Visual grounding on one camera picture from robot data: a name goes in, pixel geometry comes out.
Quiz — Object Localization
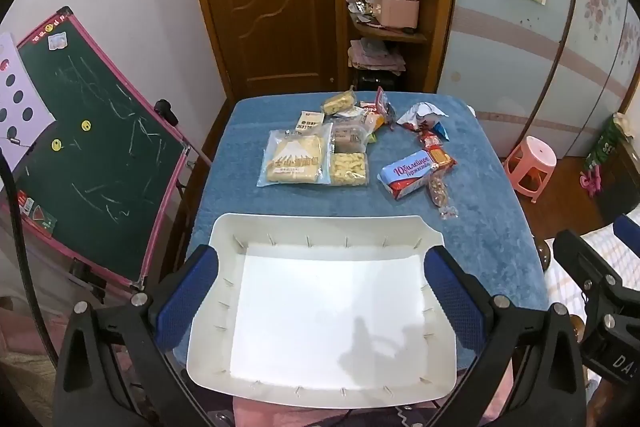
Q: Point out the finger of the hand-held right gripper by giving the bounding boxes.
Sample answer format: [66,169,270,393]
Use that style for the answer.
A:
[614,214,640,253]
[552,230,640,333]

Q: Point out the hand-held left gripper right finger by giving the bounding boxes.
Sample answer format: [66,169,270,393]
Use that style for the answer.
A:
[424,245,587,427]

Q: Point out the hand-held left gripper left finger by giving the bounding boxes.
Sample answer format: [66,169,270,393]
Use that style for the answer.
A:
[52,244,221,427]

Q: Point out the clear nut packet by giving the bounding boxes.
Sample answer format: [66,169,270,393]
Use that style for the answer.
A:
[425,172,460,221]

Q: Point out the white plastic bin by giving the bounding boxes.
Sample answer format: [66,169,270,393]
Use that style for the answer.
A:
[186,213,458,409]

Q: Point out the blue biscuit packet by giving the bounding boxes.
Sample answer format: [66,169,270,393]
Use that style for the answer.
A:
[377,150,441,201]

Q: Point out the corn puff sticks packet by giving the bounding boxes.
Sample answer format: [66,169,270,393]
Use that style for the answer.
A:
[329,151,371,188]

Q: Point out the large clear bread packet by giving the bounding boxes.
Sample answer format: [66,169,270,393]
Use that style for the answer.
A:
[256,129,334,188]

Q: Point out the white red packet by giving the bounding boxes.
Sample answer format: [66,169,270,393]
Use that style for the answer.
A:
[397,102,448,132]

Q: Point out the brown cakes clear packet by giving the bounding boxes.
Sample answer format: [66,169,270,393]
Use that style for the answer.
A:
[331,121,370,154]

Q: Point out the white orange snack packet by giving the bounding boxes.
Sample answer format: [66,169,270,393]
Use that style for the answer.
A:
[356,103,387,130]

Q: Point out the red dark snack packet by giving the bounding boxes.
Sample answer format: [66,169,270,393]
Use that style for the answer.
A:
[375,87,397,128]

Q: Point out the beige wafer packet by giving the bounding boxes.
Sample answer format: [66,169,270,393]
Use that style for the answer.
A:
[296,111,326,131]

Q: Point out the yellow cake packet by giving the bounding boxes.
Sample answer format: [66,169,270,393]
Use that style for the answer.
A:
[320,88,357,115]

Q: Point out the white checked bedsheet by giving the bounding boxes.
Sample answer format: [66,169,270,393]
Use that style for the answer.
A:
[542,224,640,403]

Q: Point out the dark wooden cabinet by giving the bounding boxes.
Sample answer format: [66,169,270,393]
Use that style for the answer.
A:
[595,142,640,228]

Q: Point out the pink toy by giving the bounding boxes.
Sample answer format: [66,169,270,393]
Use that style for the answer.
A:
[580,167,603,195]

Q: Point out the green bag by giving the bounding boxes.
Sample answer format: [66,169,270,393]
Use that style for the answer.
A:
[585,114,621,172]

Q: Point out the pink plastic stool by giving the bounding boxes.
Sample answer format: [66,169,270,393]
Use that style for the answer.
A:
[502,136,557,202]

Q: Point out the blue plush blanket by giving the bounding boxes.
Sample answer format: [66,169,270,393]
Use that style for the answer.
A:
[187,93,551,373]

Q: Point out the black easel knob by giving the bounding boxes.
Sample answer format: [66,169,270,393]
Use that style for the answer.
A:
[154,99,179,126]

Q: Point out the floral sliding wardrobe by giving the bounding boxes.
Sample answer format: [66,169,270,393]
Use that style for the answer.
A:
[437,0,640,158]

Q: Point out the black suitcase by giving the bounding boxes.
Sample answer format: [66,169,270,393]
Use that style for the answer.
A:
[355,72,401,94]

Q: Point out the white paper black dots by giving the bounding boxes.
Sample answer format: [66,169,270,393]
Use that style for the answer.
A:
[0,32,57,172]

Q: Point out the pink folded cloth stack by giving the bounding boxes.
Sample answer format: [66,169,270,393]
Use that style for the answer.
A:
[348,38,407,75]

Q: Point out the wooden shelf unit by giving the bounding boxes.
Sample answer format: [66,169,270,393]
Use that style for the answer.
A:
[340,0,461,94]

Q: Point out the wooden door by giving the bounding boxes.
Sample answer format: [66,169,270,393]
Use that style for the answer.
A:
[182,0,343,100]

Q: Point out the pile of small packets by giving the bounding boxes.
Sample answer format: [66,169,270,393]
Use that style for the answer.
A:
[346,0,381,25]

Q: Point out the green chalkboard pink frame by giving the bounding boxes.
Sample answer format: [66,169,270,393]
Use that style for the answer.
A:
[0,7,191,290]

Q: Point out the black cable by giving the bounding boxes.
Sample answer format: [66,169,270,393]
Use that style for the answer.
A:
[0,152,56,358]

